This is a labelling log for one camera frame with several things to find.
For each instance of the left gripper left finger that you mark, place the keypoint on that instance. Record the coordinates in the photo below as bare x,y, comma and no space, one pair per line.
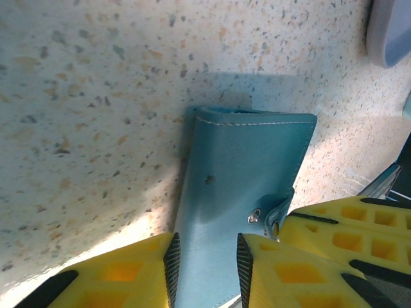
144,288

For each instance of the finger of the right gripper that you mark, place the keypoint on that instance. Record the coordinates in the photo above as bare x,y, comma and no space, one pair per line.
363,234

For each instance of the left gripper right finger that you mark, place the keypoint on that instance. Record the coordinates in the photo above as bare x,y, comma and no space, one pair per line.
273,288

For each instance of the lavender plastic tray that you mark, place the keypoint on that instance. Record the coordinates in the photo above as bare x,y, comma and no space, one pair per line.
388,35

